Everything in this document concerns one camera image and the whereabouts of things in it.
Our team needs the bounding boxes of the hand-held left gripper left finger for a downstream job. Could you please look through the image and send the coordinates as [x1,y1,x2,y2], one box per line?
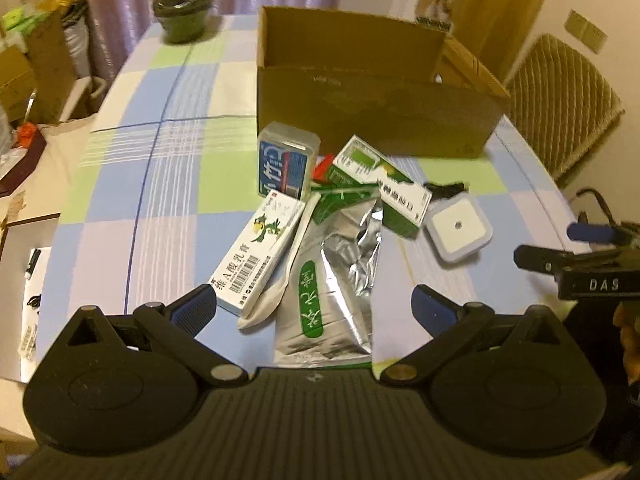
[50,284,249,387]

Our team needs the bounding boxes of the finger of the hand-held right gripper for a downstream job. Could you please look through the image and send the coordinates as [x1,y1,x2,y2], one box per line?
[566,220,640,248]
[513,244,571,276]

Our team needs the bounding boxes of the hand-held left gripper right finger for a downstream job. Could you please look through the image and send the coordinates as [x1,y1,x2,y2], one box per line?
[375,284,583,387]

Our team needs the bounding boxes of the square translucent white packet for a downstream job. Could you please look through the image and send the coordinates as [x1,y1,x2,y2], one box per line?
[423,197,495,265]

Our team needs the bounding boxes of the white box with bird print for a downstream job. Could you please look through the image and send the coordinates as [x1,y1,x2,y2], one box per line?
[207,189,307,317]

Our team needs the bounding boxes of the silver foil pouch green label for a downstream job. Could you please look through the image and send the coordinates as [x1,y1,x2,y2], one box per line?
[273,197,384,369]

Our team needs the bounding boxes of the green sachet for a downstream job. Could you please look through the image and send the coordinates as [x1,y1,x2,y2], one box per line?
[310,183,379,226]

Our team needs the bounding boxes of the green and white medicine box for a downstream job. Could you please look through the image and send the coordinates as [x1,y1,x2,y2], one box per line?
[327,134,434,239]

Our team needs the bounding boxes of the blue and white box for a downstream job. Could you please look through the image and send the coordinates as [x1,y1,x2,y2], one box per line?
[257,122,321,201]

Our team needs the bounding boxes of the brown cardboard box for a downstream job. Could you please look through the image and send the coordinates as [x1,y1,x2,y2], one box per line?
[256,6,512,159]

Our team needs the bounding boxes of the white ceramic spoon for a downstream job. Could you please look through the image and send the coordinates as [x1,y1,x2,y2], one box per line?
[237,192,322,331]

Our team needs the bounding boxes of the checked tablecloth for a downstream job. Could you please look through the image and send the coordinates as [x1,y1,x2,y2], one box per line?
[37,12,617,386]

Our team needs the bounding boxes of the woven beige chair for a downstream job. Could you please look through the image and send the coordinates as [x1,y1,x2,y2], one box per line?
[504,33,626,188]

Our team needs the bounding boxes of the red candy packet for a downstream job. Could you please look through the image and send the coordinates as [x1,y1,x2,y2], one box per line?
[312,153,336,184]

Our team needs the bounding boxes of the mustard curtain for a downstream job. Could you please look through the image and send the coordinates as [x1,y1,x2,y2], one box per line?
[430,0,559,83]

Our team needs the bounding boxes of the white carton with picture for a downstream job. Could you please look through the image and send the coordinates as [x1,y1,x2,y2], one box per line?
[389,0,466,37]

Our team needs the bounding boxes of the brown paper bag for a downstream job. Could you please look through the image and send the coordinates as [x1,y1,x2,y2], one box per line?
[27,5,77,126]

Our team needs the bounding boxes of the cardboard carton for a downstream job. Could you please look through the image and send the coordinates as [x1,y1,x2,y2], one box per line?
[0,45,39,122]

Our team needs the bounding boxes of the white plastic bag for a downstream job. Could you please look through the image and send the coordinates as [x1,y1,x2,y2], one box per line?
[62,2,97,81]

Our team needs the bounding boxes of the plastic wrapped green pot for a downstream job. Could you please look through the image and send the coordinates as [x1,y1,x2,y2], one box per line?
[152,0,216,44]

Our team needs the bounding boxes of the wall switch plate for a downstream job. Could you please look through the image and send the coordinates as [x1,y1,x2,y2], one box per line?
[564,9,609,54]

